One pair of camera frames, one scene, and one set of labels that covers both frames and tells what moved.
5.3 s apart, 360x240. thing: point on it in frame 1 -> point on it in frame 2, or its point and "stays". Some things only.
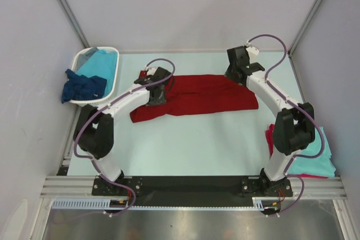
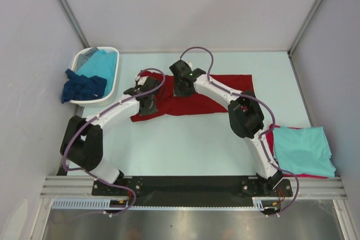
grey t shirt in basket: [85, 55] stays
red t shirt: [194, 94] stays
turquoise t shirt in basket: [102, 63] stays
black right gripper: [229, 73] -> [179, 93]
